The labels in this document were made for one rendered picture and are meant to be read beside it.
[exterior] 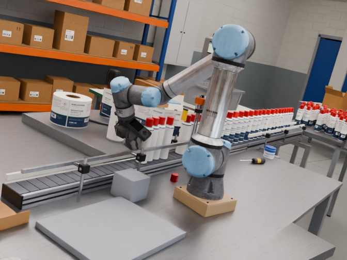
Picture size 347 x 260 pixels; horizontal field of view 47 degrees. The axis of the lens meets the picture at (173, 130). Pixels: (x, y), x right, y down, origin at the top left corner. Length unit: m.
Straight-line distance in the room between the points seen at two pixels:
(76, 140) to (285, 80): 8.76
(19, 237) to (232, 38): 0.88
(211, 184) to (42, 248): 0.68
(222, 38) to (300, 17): 9.13
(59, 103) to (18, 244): 1.06
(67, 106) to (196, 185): 0.85
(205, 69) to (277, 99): 8.96
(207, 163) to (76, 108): 0.93
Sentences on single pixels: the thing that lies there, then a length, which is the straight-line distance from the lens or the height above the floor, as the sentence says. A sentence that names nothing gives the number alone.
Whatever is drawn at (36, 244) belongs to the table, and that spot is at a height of 0.83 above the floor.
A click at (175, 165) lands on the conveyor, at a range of 1.92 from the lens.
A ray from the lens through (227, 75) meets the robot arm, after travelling 1.35.
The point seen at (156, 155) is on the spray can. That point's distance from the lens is 1.82.
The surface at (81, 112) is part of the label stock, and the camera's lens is 2.10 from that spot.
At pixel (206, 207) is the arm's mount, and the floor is 0.87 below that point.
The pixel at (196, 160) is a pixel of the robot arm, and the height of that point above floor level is 1.05.
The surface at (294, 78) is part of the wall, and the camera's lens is 10.25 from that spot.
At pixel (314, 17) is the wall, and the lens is 10.28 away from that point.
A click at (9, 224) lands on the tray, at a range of 1.24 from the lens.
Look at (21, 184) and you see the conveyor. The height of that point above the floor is 0.88.
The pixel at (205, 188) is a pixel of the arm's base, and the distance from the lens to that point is 1.54.
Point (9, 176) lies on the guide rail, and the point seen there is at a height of 0.91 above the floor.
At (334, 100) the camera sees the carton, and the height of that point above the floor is 0.94.
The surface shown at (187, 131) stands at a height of 1.01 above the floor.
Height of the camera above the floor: 1.46
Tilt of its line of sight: 13 degrees down
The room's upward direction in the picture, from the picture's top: 13 degrees clockwise
